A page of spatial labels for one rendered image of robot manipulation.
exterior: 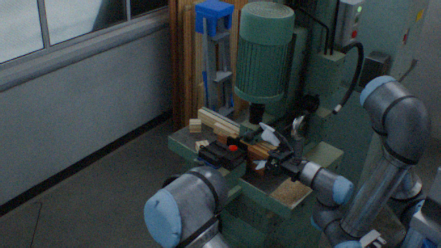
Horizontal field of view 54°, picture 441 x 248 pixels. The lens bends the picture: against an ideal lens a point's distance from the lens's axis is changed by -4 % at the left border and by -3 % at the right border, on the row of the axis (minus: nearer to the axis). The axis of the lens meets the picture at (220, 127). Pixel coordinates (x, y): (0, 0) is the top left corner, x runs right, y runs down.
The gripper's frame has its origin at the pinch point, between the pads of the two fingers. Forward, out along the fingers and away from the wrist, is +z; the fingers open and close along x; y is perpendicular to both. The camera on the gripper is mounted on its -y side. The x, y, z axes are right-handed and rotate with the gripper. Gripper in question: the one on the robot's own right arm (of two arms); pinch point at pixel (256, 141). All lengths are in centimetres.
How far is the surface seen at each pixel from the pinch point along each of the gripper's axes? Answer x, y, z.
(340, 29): -31, -42, -2
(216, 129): 16.2, -16.0, 29.5
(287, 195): 16.4, -2.8, -14.0
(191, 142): 19.0, -4.4, 32.3
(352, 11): -39, -42, -4
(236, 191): 22.3, 2.6, 3.3
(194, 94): 66, -103, 120
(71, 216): 110, 6, 115
